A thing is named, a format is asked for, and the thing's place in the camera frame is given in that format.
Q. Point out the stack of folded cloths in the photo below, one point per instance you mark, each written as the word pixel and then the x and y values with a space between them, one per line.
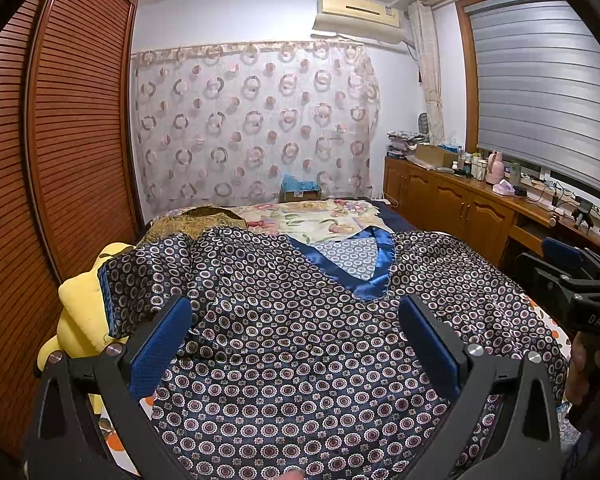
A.
pixel 402 144

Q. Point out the grey window blind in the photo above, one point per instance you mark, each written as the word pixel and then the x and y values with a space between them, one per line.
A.
pixel 538 72

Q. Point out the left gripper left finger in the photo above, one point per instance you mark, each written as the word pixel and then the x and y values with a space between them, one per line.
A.
pixel 65 441

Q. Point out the brown louvered wardrobe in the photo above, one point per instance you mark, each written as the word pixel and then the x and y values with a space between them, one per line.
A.
pixel 66 175

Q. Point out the pink kettle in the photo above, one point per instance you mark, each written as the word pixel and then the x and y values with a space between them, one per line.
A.
pixel 495 170

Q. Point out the pink tissue pack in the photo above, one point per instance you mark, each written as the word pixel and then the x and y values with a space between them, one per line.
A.
pixel 503 188

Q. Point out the cardboard box on cabinet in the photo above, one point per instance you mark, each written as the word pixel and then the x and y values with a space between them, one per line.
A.
pixel 435 156

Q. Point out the wooden sideboard cabinet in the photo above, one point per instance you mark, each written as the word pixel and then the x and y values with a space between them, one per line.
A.
pixel 470 211

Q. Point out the navy blue blanket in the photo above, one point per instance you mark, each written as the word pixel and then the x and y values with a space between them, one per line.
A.
pixel 391 218

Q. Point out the gold embroidered bolster pillow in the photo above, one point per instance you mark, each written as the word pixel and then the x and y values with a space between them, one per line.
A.
pixel 192 222

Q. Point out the floral quilt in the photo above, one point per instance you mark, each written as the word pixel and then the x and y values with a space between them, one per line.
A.
pixel 309 221

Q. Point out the circle pattern sheer curtain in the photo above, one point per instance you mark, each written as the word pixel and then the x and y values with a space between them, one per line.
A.
pixel 226 124

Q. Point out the blue item box behind bed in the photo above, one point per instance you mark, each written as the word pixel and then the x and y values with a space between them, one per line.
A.
pixel 295 190

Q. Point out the beige wall air conditioner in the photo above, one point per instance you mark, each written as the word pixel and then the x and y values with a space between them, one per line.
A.
pixel 360 18

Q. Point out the yellow plush toy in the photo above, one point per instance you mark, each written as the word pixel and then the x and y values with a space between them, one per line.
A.
pixel 82 329

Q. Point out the person's right hand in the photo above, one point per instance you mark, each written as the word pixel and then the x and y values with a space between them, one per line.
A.
pixel 577 379

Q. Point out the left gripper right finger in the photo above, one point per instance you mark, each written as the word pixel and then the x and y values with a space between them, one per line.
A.
pixel 524 440

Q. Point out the navy patterned satin garment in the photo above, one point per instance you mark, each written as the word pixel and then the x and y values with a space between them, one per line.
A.
pixel 294 359

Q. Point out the cream tied side curtain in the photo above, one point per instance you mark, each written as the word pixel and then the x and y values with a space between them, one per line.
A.
pixel 428 61

